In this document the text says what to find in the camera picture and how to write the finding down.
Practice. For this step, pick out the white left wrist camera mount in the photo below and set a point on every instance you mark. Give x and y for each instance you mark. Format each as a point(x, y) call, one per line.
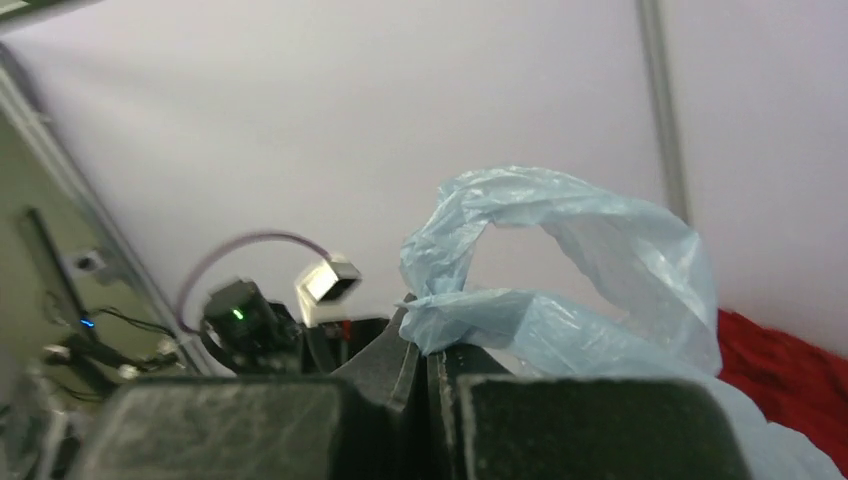
point(322, 288)

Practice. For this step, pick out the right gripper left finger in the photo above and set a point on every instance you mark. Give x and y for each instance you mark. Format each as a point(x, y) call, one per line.
point(355, 423)

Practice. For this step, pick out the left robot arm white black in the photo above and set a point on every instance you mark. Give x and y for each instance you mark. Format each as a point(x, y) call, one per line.
point(248, 334)

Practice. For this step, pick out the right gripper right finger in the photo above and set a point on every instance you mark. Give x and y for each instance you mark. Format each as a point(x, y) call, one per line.
point(487, 423)

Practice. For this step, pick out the red crumpled cloth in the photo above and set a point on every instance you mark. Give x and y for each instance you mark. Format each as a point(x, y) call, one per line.
point(794, 383)

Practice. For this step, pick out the aluminium frame post left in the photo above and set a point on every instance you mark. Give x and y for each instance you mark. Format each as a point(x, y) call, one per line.
point(652, 34)

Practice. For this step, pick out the light blue plastic trash bag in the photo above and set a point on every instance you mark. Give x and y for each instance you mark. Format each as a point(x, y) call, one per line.
point(649, 311)

